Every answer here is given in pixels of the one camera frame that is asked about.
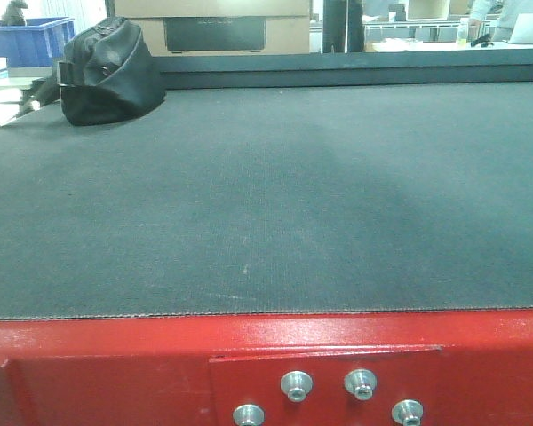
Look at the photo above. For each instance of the dark conveyor belt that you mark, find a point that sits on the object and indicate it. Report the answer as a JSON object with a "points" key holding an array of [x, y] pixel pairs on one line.
{"points": [[342, 183]]}

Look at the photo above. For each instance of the black bag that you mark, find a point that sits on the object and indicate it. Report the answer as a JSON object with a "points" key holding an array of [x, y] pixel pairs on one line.
{"points": [[107, 75]]}

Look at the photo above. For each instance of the cardboard box with black panel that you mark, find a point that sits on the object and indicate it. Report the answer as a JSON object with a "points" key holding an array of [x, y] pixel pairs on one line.
{"points": [[220, 28]]}

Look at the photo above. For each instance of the white laptop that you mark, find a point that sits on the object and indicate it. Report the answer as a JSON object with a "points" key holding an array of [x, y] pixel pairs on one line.
{"points": [[523, 30]]}

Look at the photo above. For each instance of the person in grey top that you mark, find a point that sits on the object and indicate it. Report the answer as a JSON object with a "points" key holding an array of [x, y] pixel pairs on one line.
{"points": [[508, 15]]}

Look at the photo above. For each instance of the yellow liquid bottle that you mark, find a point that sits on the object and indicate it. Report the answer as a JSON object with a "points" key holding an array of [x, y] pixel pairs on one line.
{"points": [[462, 32]]}

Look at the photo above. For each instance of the dark figurine in crate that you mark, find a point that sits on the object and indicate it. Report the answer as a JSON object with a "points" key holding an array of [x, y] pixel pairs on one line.
{"points": [[13, 14]]}

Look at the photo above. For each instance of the red conveyor frame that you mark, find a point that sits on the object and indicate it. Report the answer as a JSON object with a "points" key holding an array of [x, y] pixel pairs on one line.
{"points": [[464, 367]]}

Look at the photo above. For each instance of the blue crate on table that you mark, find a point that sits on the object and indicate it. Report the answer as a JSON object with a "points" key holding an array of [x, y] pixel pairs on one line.
{"points": [[38, 43]]}

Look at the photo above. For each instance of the silver flange bolt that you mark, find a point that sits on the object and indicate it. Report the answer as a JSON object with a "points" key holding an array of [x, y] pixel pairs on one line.
{"points": [[248, 415], [408, 412], [296, 385], [361, 383]]}

